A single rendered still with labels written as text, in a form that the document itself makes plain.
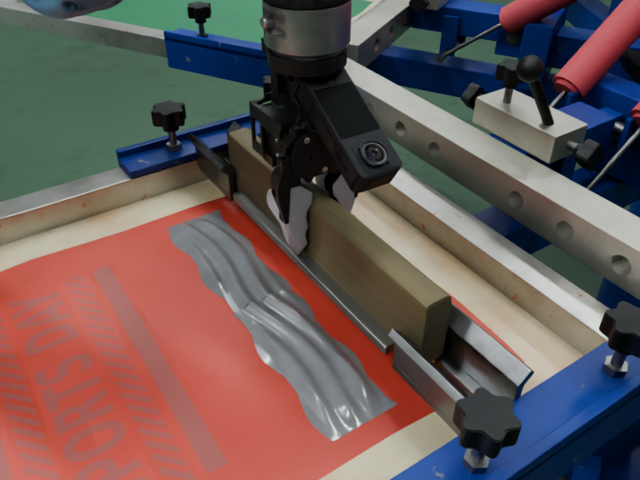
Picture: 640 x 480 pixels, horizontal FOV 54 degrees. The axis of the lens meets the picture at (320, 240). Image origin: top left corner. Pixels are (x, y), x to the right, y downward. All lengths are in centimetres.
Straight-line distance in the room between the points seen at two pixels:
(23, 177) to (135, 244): 219
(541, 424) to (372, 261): 19
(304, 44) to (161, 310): 31
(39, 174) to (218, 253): 226
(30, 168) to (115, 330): 237
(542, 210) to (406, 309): 24
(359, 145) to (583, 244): 28
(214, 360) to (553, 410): 30
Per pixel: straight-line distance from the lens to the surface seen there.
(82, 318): 69
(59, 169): 295
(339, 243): 59
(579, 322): 64
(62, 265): 77
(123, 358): 64
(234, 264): 71
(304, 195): 61
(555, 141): 75
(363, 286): 58
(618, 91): 96
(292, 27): 53
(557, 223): 71
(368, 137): 54
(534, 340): 66
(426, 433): 56
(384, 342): 57
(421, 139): 83
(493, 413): 45
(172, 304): 68
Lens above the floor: 141
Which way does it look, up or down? 38 degrees down
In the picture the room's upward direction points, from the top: straight up
